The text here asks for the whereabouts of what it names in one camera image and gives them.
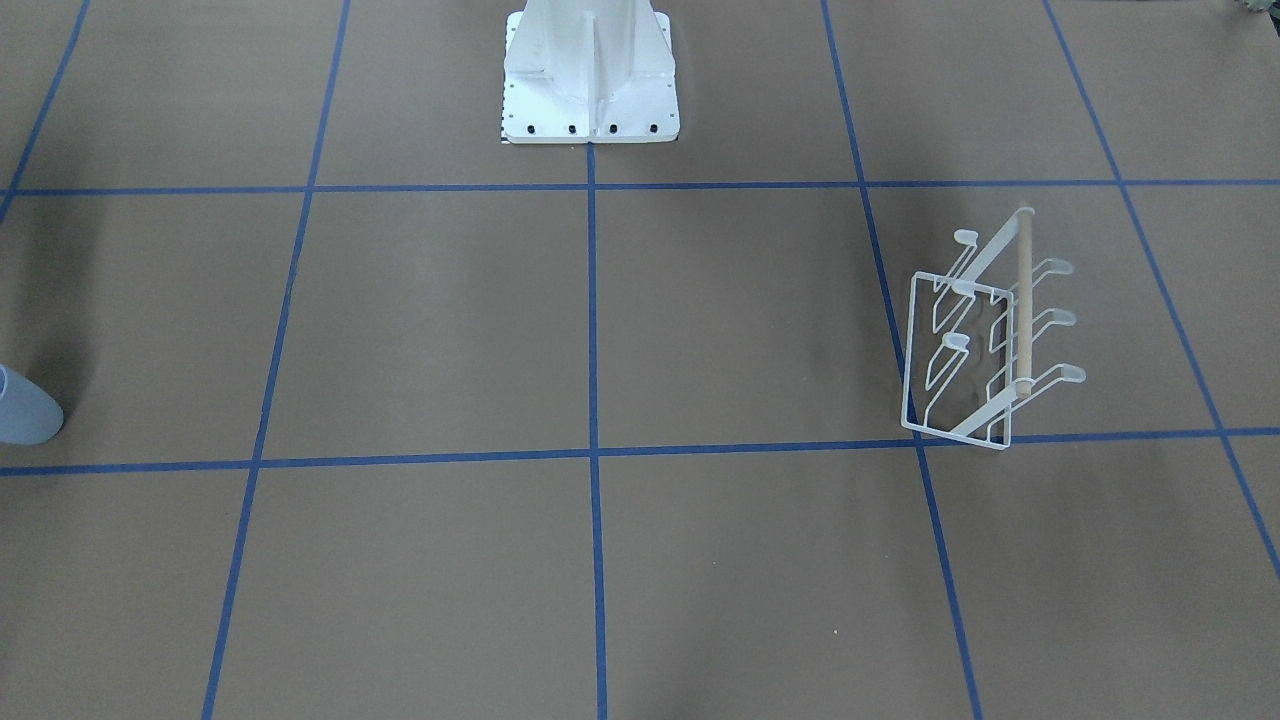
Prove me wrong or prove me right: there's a light blue plastic cup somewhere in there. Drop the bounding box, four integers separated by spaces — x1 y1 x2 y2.
1 365 65 446

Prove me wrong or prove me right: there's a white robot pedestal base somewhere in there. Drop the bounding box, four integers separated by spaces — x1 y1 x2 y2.
500 1 681 145

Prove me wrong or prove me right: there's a white wire cup holder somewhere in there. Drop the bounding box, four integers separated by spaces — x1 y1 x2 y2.
899 205 1087 450

